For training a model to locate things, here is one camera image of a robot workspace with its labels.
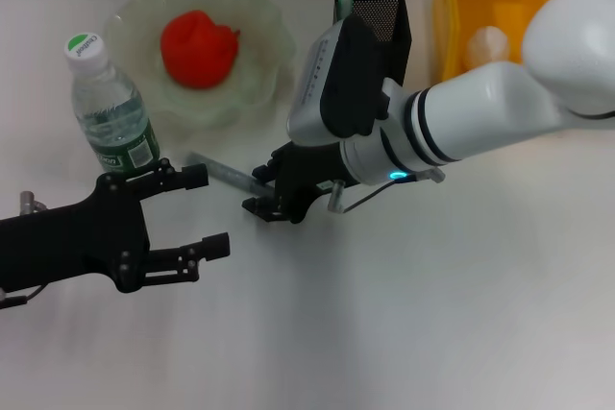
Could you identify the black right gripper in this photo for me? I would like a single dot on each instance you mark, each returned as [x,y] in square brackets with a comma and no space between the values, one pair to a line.
[307,170]

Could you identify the grey glitter pen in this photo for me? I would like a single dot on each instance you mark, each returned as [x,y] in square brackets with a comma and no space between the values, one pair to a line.
[226,174]

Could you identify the pale green glass plate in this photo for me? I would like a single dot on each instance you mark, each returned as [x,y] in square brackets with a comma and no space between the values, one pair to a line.
[259,45]

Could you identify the black mesh pen holder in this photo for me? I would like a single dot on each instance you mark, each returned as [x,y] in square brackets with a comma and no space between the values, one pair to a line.
[391,35]

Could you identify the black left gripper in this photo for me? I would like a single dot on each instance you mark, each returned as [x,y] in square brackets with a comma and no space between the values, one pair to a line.
[72,242]

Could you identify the white paper ball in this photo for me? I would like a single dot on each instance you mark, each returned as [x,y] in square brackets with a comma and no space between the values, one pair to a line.
[485,47]

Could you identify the clear green-label water bottle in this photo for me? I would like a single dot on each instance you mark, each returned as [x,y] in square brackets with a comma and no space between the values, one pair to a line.
[115,112]

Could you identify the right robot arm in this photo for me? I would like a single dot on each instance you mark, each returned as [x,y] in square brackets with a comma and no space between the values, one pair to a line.
[480,107]

